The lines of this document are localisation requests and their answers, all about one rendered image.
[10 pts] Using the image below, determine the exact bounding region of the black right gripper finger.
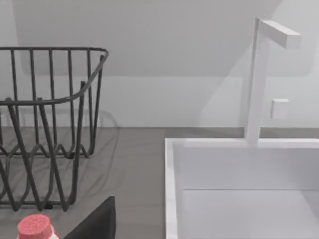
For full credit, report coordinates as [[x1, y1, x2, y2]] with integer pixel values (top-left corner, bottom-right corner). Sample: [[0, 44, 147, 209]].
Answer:
[[63, 196, 116, 239]]

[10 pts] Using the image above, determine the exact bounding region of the white bottle with pink cap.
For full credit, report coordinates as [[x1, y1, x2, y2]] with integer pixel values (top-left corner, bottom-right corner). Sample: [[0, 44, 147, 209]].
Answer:
[[16, 215, 60, 239]]

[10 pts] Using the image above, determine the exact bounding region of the white sink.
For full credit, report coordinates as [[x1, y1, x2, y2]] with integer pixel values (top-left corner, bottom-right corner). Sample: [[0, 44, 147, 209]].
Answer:
[[164, 138, 319, 239]]

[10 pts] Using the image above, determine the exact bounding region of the tall white tap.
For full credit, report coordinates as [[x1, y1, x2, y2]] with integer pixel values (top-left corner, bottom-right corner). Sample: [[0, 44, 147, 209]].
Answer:
[[244, 17, 302, 149]]

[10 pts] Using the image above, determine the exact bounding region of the white square tap knob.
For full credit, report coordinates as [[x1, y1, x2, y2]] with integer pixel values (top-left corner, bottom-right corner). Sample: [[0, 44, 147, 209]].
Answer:
[[271, 98, 290, 120]]

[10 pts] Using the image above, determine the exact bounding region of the dark grey wire basket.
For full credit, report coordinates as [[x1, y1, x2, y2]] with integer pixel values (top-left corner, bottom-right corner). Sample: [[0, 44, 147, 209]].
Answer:
[[0, 46, 110, 212]]

